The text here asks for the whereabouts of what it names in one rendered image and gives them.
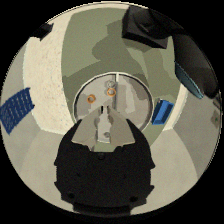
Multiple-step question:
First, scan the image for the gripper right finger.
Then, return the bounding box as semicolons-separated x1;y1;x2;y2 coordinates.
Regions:
107;106;155;170

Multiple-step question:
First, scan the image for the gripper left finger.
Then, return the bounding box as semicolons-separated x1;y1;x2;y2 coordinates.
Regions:
54;106;103;166

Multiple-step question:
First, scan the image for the blue crate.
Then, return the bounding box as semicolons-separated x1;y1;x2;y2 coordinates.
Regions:
150;98;174;125

